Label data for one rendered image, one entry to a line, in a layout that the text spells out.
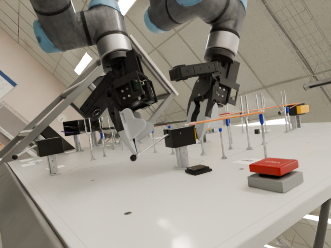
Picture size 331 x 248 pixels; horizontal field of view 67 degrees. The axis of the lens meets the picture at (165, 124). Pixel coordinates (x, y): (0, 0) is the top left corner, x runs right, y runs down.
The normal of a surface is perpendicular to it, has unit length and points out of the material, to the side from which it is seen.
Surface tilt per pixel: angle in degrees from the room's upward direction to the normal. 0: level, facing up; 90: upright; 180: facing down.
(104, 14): 98
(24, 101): 90
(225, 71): 98
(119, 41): 84
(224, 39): 110
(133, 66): 119
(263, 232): 90
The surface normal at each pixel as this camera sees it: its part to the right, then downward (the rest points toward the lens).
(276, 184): -0.80, 0.15
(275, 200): -0.14, -0.99
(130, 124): -0.37, -0.10
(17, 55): 0.51, -0.11
